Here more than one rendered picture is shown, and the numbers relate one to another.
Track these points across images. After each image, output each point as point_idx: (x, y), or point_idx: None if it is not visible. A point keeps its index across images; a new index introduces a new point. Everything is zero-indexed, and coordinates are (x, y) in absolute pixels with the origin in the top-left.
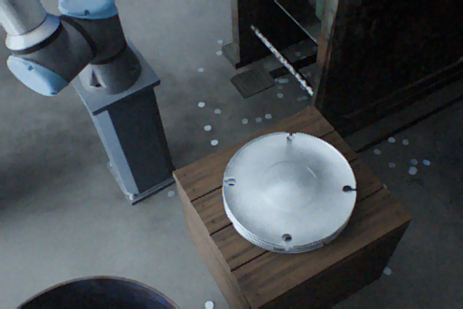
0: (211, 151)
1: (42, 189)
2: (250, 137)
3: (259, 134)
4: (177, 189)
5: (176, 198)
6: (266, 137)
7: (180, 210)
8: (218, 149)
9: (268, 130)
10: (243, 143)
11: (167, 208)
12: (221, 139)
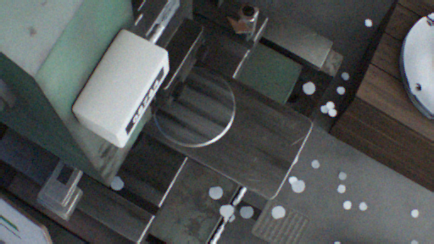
0: (348, 241)
1: None
2: (423, 132)
3: (415, 126)
4: (406, 241)
5: (415, 235)
6: (428, 108)
7: (424, 223)
8: (342, 236)
9: (407, 121)
10: (431, 134)
11: (428, 235)
12: (329, 242)
